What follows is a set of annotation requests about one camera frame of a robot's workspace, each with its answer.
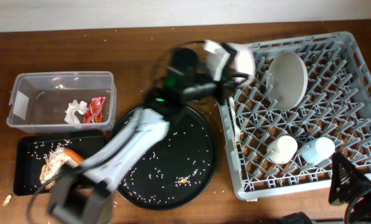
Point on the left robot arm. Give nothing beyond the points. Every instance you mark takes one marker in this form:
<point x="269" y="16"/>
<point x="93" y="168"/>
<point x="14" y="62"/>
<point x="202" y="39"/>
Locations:
<point x="84" y="194"/>

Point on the pink bowl with leftovers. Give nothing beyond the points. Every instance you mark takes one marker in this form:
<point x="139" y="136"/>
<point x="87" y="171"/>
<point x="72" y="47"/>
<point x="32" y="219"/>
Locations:
<point x="244" y="62"/>

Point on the white plastic fork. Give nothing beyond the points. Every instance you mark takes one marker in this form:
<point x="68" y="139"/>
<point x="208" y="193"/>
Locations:
<point x="237" y="131"/>

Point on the cream plastic cup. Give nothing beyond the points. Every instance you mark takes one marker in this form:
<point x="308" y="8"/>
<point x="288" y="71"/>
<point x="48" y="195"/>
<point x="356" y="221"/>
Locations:
<point x="283" y="149"/>

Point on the white tissue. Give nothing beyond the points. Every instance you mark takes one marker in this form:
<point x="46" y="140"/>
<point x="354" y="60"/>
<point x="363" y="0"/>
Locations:
<point x="75" y="107"/>

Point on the red snack wrapper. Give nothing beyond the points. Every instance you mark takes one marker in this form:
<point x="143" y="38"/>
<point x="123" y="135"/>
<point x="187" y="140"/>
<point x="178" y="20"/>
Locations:
<point x="95" y="110"/>

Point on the clear plastic bin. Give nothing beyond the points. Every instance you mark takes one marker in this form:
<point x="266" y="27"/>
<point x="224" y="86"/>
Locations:
<point x="39" y="100"/>

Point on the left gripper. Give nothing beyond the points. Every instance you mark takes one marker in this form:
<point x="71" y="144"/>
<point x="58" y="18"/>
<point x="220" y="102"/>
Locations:
<point x="217" y="87"/>

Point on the grey plate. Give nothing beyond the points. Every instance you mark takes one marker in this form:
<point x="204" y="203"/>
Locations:
<point x="288" y="76"/>

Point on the pile of food leftovers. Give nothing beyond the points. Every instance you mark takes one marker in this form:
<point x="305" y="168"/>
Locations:
<point x="54" y="162"/>

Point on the black rectangular tray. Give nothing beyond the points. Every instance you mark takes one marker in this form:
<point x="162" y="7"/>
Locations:
<point x="32" y="152"/>

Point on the round black tray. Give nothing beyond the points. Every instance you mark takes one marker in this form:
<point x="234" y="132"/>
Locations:
<point x="188" y="151"/>

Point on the orange carrot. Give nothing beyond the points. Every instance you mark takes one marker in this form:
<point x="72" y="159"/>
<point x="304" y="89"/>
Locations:
<point x="74" y="156"/>

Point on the grey dishwasher rack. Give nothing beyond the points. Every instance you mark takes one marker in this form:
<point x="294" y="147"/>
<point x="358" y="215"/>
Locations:
<point x="337" y="105"/>

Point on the peanut on table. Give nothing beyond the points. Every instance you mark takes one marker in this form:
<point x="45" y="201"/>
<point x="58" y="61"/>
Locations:
<point x="7" y="200"/>

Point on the blue plastic cup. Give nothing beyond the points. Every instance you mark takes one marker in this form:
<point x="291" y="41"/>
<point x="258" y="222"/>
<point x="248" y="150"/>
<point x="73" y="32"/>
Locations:
<point x="318" y="150"/>

